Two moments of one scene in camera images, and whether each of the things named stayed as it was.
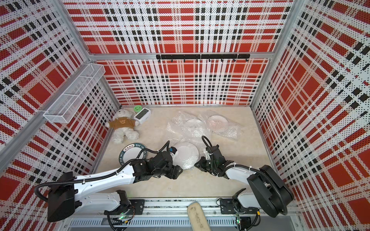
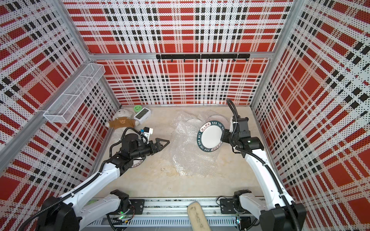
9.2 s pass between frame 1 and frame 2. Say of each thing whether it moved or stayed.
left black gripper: moved
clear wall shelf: stayed
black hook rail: stayed
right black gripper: moved
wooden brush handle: stayed
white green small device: stayed
